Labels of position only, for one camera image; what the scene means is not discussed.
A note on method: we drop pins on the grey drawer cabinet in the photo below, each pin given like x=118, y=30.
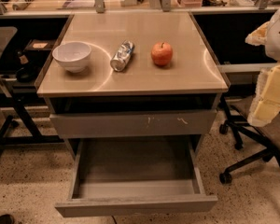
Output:
x=190, y=81

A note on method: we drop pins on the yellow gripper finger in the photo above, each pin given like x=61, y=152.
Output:
x=259, y=36
x=265, y=105

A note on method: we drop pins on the open middle drawer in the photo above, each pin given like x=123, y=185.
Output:
x=135, y=176

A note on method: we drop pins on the black office chair right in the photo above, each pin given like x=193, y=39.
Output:
x=236, y=120

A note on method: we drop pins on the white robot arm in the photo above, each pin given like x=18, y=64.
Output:
x=272, y=46

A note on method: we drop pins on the closed top drawer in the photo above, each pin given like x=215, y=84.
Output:
x=90, y=125

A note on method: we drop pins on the silver blue redbull can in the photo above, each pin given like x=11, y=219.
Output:
x=122, y=56

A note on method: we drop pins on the black shoe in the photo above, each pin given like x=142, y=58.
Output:
x=6, y=219

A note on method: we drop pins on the dark bottle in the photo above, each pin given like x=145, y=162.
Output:
x=28, y=71

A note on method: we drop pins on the red apple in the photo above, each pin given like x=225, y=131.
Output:
x=161, y=53

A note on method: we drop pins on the white ceramic bowl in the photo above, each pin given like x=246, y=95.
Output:
x=74, y=57

